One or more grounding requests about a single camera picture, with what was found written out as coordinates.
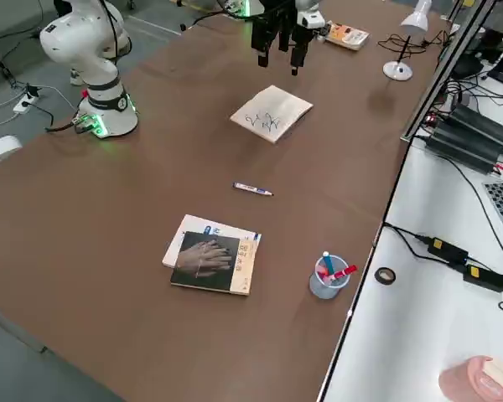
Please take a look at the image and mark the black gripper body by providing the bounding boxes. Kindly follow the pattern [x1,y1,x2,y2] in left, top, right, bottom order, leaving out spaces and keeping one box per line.
[253,0,297,26]
[293,25,318,54]

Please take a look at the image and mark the white scribbled notebook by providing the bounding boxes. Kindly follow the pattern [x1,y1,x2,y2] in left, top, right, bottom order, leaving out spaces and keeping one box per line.
[229,85,314,145]

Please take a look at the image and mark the blue white marker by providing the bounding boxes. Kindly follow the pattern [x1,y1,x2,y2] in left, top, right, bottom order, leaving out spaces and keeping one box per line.
[232,181,274,198]

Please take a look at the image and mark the orange illustrated book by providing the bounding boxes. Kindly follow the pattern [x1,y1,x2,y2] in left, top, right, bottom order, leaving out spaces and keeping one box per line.
[324,23,371,53]

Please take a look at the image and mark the white desk lamp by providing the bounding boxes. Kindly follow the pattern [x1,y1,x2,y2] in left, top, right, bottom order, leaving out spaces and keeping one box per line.
[381,0,433,82]

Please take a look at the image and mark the black finned power supply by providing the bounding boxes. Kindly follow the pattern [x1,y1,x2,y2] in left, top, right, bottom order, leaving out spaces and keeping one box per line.
[438,104,503,146]
[423,125,503,175]

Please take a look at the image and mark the white blue book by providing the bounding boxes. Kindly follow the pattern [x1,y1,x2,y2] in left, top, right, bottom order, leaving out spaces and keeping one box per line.
[161,214,262,269]

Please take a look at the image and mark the blue pen white cap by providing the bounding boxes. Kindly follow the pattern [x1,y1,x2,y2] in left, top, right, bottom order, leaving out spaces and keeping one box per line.
[321,250,336,277]

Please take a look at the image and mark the red pen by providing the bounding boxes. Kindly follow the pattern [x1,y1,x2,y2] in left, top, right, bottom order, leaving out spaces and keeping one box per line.
[329,264,359,282]

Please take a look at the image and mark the dark book with hands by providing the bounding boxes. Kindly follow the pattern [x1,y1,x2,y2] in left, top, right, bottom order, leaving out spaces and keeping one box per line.
[169,231,259,297]

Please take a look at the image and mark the translucent blue pen cup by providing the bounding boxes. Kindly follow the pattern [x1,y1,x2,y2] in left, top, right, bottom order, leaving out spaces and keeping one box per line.
[309,255,350,300]

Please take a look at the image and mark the black tape roll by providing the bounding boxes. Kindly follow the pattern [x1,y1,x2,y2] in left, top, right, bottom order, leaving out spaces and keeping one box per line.
[374,265,397,287]

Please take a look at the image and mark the black power adapter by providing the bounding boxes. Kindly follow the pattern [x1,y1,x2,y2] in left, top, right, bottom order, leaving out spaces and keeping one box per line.
[426,236,470,265]
[462,262,503,294]

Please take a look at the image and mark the white power strip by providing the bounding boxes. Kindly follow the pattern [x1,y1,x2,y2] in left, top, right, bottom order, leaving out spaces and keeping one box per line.
[12,92,42,116]

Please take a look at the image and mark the white cart yellow label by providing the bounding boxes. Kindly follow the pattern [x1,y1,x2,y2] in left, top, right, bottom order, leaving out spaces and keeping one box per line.
[0,134,23,173]

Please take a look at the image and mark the pink container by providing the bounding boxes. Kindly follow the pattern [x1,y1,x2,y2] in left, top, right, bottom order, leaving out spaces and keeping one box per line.
[438,354,503,402]

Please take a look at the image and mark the black lamp cable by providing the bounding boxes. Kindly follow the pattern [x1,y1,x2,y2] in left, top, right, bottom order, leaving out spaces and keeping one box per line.
[376,28,456,58]

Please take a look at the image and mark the aluminium frame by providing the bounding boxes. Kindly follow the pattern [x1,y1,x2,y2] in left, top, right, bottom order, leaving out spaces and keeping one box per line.
[399,0,494,144]

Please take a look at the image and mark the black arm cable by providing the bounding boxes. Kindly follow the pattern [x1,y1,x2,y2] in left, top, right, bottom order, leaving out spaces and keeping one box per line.
[98,0,134,66]

